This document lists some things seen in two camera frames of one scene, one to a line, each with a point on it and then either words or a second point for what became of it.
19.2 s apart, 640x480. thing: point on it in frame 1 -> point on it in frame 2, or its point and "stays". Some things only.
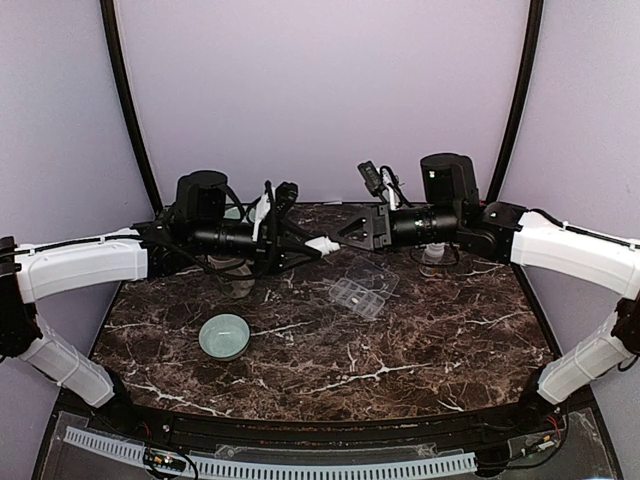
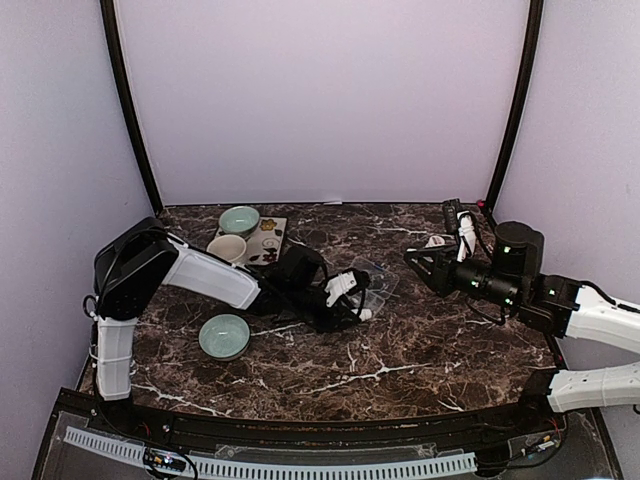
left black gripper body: [210, 242] -> [299, 296]
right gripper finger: [360, 243] -> [425, 264]
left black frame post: [115, 48] stays
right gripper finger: [360, 227] -> [432, 252]
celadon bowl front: [224, 336] stays
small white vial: [323, 244] -> [365, 314]
